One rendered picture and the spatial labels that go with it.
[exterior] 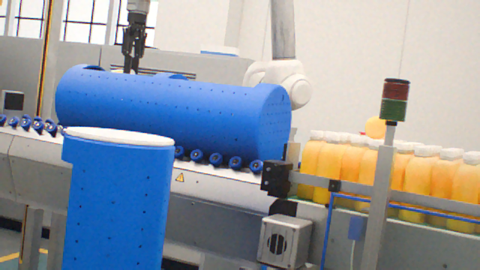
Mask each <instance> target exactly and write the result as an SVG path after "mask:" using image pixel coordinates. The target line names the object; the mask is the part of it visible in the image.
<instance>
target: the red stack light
mask: <svg viewBox="0 0 480 270"><path fill-rule="evenodd" d="M409 93H410V85H406V84H401V83H394V82H384V83H383V87H382V97H381V98H384V99H392V100H399V101H408V97H409Z"/></svg>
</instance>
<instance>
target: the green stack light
mask: <svg viewBox="0 0 480 270"><path fill-rule="evenodd" d="M380 103H381V104H380V110H379V119H382V120H388V121H394V122H405V119H406V114H407V104H408V102H407V101H403V100H392V99H384V98H382V99H381V102H380Z"/></svg>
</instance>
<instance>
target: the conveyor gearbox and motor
mask: <svg viewBox="0 0 480 270"><path fill-rule="evenodd" d="M312 227H313V222H312V221H310V220H303V219H299V218H296V217H290V216H286V215H282V214H274V215H272V216H269V217H264V218H263V219H262V223H261V230H260V236H259V241H258V247H257V253H256V266H257V267H258V268H259V270H307V266H306V265H305V263H306V262H307V260H308V250H309V244H310V238H311V233H312Z"/></svg>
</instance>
